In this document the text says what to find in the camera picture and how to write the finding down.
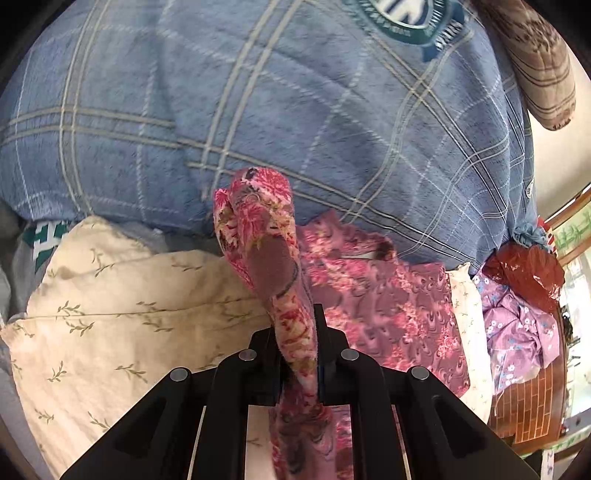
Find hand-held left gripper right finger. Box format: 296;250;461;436
313;304;540;480

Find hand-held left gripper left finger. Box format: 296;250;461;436
60;327;283;480

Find mauve pink floral garment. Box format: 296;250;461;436
295;210;472;480

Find pink cream floral garment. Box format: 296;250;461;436
212;166;343;480

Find purple floral cloth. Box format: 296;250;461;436
475;270;561;394

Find brick patterned box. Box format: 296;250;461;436
489;354;567;446

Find red plastic bag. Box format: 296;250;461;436
480;242;565;315

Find green white cloth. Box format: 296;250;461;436
23;220;77;267

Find beige brown striped quilt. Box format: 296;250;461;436
475;0;578;132

